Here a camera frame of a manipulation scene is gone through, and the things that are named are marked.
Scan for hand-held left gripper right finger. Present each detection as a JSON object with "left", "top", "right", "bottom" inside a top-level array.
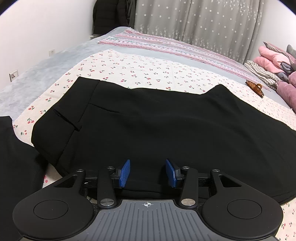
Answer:
[{"left": 165, "top": 159, "right": 243, "bottom": 207}]

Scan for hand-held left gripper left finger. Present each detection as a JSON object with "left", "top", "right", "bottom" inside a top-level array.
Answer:
[{"left": 53, "top": 159, "right": 131, "bottom": 208}]

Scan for black pants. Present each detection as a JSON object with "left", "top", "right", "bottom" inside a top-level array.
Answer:
[{"left": 31, "top": 76, "right": 296, "bottom": 204}]

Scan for black cloth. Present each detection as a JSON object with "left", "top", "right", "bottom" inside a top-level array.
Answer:
[{"left": 0, "top": 116, "right": 48, "bottom": 241}]

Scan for brown hair claw clip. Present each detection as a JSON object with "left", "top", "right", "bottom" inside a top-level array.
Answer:
[{"left": 245, "top": 80, "right": 264, "bottom": 98}]

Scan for pink striped blanket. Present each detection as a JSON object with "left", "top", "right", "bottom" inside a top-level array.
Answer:
[{"left": 98, "top": 32, "right": 259, "bottom": 80}]

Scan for grey striped garment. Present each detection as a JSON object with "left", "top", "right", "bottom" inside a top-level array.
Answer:
[{"left": 244, "top": 60, "right": 282, "bottom": 91}]

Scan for mauve quilt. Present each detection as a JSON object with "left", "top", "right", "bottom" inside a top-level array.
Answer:
[{"left": 263, "top": 41, "right": 296, "bottom": 112}]

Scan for pink folded garment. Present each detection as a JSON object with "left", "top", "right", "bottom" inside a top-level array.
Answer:
[{"left": 253, "top": 46, "right": 292, "bottom": 75}]

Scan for blue-grey folded garment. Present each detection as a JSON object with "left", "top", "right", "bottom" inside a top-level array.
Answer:
[{"left": 276, "top": 61, "right": 292, "bottom": 82}]

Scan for grey star curtain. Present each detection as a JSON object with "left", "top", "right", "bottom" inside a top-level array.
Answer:
[{"left": 134, "top": 0, "right": 265, "bottom": 64}]

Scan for black hanging jacket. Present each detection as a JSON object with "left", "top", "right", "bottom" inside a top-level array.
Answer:
[{"left": 93, "top": 0, "right": 127, "bottom": 35}]

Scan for grey hanging jacket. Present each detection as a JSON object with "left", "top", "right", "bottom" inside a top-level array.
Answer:
[{"left": 126, "top": 0, "right": 137, "bottom": 29}]

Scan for grey pillow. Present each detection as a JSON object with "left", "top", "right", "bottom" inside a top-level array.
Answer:
[{"left": 286, "top": 44, "right": 296, "bottom": 70}]

